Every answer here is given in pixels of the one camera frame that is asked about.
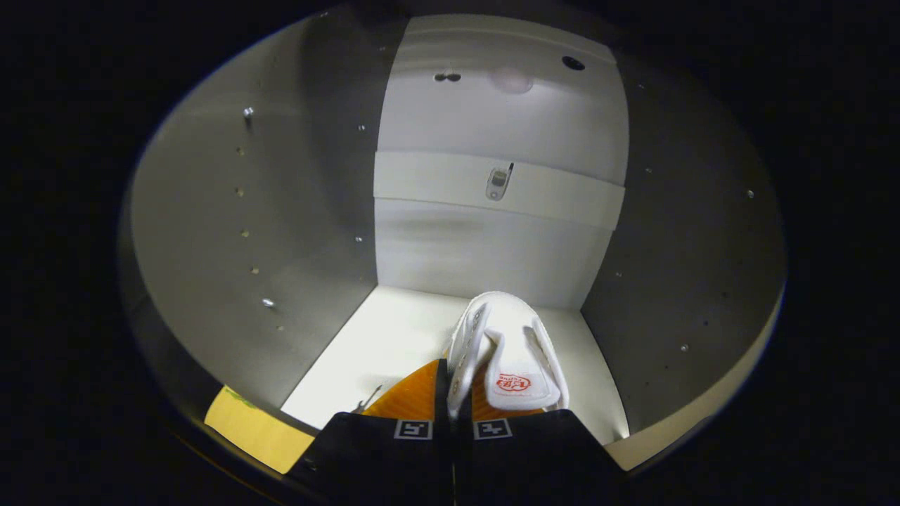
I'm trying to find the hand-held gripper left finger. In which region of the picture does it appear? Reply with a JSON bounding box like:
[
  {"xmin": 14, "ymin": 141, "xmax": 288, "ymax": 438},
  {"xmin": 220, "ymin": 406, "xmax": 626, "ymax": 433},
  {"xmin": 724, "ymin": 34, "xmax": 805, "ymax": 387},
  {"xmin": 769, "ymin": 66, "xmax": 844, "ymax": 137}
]
[{"xmin": 285, "ymin": 358, "xmax": 454, "ymax": 506}]

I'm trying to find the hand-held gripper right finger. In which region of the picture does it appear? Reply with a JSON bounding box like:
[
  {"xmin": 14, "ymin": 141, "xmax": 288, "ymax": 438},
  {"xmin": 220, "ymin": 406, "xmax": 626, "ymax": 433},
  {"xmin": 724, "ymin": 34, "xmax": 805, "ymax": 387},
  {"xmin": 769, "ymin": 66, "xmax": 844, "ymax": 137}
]
[{"xmin": 454, "ymin": 365, "xmax": 626, "ymax": 506}]

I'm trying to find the white shoe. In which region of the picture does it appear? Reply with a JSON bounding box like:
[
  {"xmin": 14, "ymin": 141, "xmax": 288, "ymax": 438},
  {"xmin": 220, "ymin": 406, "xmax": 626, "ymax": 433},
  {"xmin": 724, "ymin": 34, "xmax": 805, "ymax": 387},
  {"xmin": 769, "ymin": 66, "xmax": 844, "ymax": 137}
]
[{"xmin": 444, "ymin": 292, "xmax": 570, "ymax": 421}]

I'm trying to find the grey shoe cabinet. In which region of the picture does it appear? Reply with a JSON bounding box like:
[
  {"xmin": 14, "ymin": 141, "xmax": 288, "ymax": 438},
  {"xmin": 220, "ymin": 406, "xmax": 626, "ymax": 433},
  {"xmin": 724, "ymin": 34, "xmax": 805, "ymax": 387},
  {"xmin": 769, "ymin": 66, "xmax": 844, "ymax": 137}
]
[{"xmin": 118, "ymin": 4, "xmax": 787, "ymax": 486}]

